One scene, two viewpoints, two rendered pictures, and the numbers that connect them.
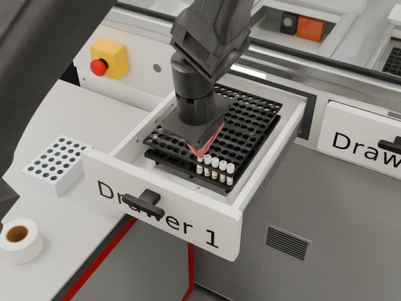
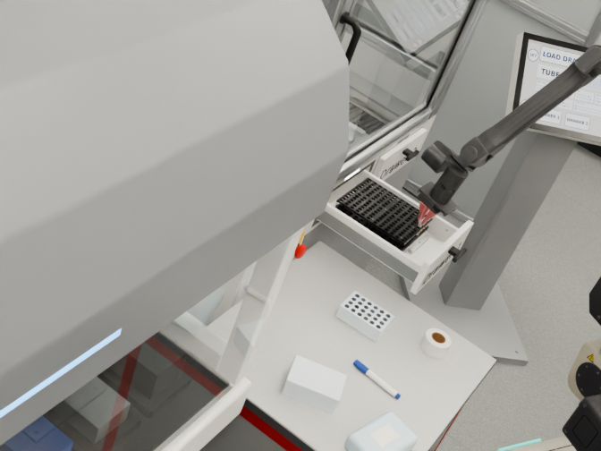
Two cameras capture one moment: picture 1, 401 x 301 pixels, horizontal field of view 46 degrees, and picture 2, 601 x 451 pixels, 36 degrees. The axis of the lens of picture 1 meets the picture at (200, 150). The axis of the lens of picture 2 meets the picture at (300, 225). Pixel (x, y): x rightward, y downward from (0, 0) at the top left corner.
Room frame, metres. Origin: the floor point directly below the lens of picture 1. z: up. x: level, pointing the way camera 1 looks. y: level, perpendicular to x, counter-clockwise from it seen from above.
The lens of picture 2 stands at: (1.19, 2.07, 2.30)
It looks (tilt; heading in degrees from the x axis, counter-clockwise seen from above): 36 degrees down; 262
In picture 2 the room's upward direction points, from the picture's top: 21 degrees clockwise
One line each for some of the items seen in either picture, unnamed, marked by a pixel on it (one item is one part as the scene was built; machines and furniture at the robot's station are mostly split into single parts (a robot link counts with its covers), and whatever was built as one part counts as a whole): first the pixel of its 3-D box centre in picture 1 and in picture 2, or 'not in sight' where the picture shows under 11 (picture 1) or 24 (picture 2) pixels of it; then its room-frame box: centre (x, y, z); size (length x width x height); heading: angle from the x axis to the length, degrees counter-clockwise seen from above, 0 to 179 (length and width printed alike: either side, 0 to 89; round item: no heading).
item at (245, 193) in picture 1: (217, 133); (378, 217); (0.69, -0.03, 0.86); 0.40 x 0.26 x 0.06; 151
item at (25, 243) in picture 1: (19, 240); (435, 343); (0.50, 0.32, 0.78); 0.07 x 0.07 x 0.04
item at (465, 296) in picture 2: not in sight; (512, 217); (0.05, -0.80, 0.51); 0.50 x 0.45 x 1.02; 101
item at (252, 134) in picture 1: (215, 134); (381, 217); (0.69, -0.03, 0.87); 0.22 x 0.18 x 0.06; 151
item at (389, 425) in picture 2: not in sight; (381, 441); (0.65, 0.69, 0.78); 0.15 x 0.10 x 0.04; 47
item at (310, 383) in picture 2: not in sight; (314, 384); (0.81, 0.58, 0.79); 0.13 x 0.09 x 0.05; 171
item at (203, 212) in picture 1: (157, 202); (443, 256); (0.51, 0.07, 0.87); 0.29 x 0.02 x 0.11; 61
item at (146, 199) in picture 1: (147, 200); (455, 252); (0.49, 0.08, 0.91); 0.07 x 0.04 x 0.01; 61
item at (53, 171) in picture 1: (59, 164); (365, 316); (0.69, 0.29, 0.78); 0.12 x 0.08 x 0.04; 153
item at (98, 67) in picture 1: (99, 67); (299, 250); (0.91, 0.23, 0.88); 0.04 x 0.03 x 0.04; 61
